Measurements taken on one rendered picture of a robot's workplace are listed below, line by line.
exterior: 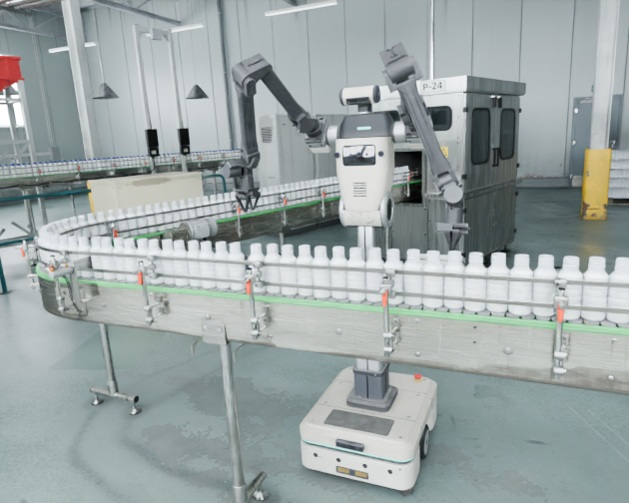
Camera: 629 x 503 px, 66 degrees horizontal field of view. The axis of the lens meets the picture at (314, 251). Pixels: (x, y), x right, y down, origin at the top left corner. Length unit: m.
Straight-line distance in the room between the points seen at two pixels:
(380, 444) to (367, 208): 0.99
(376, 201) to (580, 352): 1.00
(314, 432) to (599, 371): 1.26
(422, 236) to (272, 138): 3.21
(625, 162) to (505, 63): 4.29
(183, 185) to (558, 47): 9.97
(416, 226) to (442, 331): 3.93
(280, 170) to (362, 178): 5.54
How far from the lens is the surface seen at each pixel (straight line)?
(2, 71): 8.16
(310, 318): 1.60
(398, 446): 2.20
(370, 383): 2.37
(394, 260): 1.48
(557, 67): 13.48
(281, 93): 1.96
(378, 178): 2.06
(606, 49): 9.12
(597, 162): 8.91
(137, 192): 5.63
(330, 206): 4.20
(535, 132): 13.41
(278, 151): 7.56
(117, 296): 2.06
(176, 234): 3.05
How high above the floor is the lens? 1.51
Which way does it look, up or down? 13 degrees down
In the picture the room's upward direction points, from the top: 3 degrees counter-clockwise
